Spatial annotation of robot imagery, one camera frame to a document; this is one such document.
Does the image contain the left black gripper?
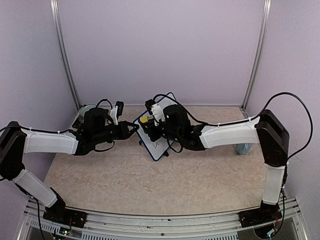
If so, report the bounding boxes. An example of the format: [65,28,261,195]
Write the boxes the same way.
[93,120,140,145]

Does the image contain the yellow whiteboard eraser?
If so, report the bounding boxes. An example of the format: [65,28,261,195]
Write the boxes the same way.
[139,115,149,124]

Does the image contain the blue framed whiteboard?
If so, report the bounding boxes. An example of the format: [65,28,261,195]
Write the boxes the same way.
[132,92,176,162]

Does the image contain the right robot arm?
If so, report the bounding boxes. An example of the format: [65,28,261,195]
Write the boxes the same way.
[142,103,289,228]

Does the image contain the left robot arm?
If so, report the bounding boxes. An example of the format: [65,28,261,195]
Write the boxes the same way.
[0,106,139,223]

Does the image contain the whiteboard metal stand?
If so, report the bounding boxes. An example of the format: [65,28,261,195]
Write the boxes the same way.
[138,138,169,162]

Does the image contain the light green bowl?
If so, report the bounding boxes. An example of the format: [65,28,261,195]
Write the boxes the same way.
[79,104,96,117]

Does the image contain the black patterned square plate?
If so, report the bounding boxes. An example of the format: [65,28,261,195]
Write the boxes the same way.
[71,115,84,129]

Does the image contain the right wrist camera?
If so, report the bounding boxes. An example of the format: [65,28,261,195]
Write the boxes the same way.
[144,99,166,127]

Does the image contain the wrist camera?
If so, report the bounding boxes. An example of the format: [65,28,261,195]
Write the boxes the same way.
[144,99,166,127]
[109,101,124,125]

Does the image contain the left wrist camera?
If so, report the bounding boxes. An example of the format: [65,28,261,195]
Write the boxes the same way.
[109,101,124,125]

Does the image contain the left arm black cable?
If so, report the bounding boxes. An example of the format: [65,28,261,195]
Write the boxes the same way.
[14,98,116,153]

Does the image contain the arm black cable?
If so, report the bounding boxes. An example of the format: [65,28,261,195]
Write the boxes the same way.
[14,98,116,153]
[151,92,315,161]

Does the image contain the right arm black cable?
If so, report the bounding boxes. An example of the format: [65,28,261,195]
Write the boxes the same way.
[151,92,315,161]

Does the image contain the front aluminium rail base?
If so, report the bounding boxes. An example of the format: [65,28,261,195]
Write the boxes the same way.
[13,198,310,240]

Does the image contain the left aluminium frame post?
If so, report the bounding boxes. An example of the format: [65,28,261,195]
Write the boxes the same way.
[50,0,81,110]

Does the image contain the aluminium frame post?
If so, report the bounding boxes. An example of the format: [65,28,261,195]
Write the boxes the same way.
[50,0,81,110]
[241,0,272,111]

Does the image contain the right aluminium frame post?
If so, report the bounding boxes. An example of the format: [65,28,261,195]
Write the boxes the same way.
[241,0,272,111]

